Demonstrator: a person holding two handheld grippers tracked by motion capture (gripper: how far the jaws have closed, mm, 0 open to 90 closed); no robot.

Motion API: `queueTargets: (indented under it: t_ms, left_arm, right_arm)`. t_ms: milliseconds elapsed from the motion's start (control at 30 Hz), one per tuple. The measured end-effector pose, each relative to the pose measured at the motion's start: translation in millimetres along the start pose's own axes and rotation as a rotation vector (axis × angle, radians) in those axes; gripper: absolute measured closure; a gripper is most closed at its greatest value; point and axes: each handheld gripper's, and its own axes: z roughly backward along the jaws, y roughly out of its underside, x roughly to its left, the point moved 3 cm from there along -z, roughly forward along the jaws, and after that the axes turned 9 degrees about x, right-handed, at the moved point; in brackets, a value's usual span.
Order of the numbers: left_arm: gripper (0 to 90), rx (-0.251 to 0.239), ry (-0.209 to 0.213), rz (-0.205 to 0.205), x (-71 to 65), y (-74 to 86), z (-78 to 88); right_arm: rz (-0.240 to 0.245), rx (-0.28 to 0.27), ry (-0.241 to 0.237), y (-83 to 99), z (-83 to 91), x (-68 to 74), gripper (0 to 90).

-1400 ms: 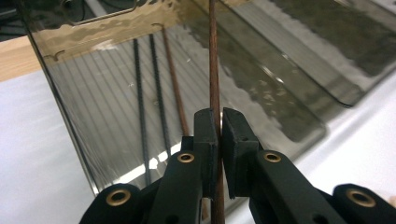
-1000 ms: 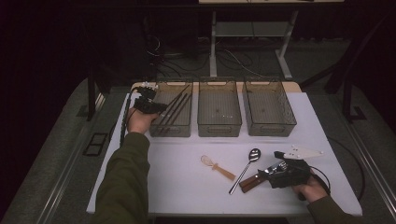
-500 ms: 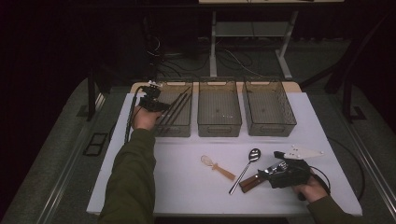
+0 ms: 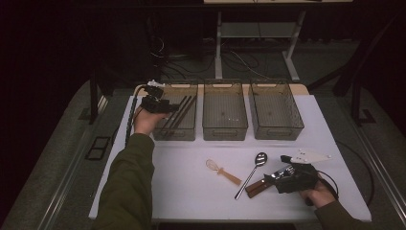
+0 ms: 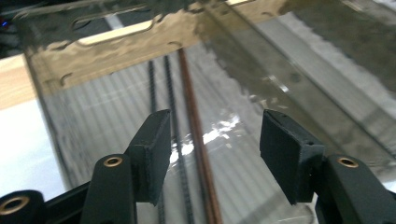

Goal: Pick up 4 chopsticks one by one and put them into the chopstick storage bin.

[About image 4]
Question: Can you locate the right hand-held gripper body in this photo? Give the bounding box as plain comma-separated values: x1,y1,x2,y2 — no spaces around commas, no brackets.
274,149,331,195

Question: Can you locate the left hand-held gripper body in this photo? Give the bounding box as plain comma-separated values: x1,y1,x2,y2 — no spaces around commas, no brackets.
140,80,172,114

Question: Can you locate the fork with wooden handle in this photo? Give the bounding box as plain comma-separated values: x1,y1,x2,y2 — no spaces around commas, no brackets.
244,166,293,195
247,167,295,199

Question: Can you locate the translucent grey storage bin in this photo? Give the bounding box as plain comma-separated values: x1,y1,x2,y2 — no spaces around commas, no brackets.
202,79,249,142
248,79,305,141
148,80,199,142

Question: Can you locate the metal spoon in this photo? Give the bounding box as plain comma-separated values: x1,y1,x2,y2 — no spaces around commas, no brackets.
234,151,269,201

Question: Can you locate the small whisk with wooden handle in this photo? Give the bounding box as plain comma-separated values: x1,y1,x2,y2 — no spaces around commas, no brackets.
205,159,243,187

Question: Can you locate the person's left hand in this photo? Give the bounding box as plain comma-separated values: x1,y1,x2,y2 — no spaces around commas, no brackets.
133,107,170,137

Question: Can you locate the person's right hand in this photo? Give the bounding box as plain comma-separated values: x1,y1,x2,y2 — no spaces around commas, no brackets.
299,181,337,209

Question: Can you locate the black metal stand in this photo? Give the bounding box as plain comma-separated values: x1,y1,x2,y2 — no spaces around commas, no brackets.
307,12,406,127
88,68,111,126

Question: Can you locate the white table cover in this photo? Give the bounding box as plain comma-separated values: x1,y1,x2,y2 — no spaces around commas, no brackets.
88,94,372,223

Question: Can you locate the left hand-held gripper black cable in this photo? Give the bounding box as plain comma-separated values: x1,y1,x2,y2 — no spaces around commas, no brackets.
124,84,149,148

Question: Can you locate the hand-held gripper black cable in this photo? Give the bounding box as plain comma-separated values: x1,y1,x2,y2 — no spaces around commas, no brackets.
316,170,340,207
124,84,149,148

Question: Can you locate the right hand-held gripper black cable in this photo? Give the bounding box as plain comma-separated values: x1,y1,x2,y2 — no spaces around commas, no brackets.
316,170,340,207

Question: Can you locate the tangle of floor cables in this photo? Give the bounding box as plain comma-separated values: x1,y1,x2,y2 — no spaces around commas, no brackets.
149,34,288,82

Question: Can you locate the thin black floor cable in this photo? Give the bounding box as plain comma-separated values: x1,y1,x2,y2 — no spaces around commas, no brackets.
334,139,375,207

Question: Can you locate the black rectangular floor frame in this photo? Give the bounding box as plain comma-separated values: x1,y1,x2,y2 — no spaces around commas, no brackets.
84,136,112,162

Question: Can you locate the white metal frame desk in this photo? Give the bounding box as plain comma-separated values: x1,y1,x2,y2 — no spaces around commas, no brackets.
203,0,354,83

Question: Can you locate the metal floor rail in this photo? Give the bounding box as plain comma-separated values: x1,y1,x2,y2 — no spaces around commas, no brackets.
348,118,406,221
36,95,109,230

